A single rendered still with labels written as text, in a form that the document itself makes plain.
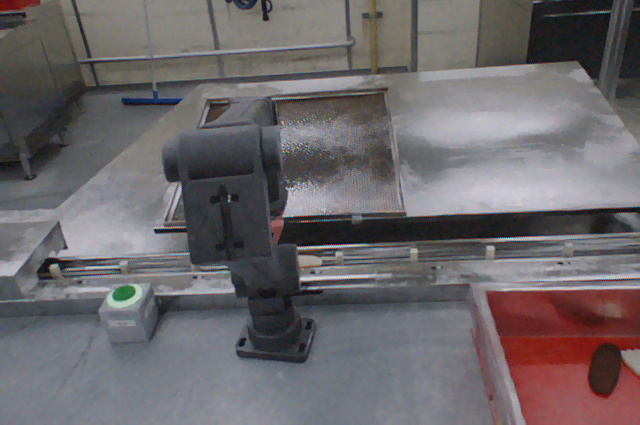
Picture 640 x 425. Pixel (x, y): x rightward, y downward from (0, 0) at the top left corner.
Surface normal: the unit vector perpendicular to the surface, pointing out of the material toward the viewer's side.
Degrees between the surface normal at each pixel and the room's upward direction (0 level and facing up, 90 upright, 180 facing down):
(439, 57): 90
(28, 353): 0
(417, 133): 10
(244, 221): 68
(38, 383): 0
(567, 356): 0
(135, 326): 90
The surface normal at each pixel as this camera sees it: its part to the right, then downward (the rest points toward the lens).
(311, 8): -0.04, 0.50
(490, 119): -0.08, -0.76
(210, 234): 0.03, 0.13
